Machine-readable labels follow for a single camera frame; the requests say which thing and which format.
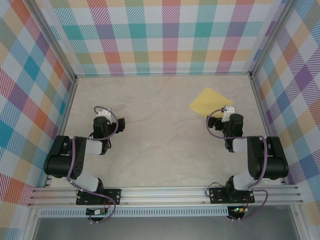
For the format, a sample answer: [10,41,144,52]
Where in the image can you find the yellow square paper sheet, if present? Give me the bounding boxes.
[188,87,235,118]

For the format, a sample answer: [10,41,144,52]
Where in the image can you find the left small circuit board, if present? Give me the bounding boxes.
[86,208,109,216]

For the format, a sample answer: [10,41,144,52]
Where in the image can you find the aluminium side rail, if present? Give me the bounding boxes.
[44,77,79,188]
[249,74,287,185]

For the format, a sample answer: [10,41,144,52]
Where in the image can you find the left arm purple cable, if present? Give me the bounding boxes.
[66,106,119,224]

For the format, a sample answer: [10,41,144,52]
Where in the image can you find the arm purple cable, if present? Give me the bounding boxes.
[206,107,270,222]
[66,106,119,224]

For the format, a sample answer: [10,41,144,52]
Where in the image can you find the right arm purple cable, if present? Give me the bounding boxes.
[206,107,270,222]

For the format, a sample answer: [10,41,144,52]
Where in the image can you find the thin aluminium wall rail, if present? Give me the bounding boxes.
[74,71,252,77]

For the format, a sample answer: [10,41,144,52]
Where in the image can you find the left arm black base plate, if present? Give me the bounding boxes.
[76,188,122,206]

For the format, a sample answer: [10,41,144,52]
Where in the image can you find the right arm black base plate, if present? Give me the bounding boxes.
[209,187,255,205]

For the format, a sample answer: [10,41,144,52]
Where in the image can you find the long aluminium mounting rail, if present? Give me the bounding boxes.
[27,186,305,207]

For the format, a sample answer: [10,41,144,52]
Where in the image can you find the aluminium frame post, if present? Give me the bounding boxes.
[26,0,78,82]
[249,0,300,79]

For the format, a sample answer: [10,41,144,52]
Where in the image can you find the slotted grey cable duct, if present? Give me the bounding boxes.
[38,206,230,218]

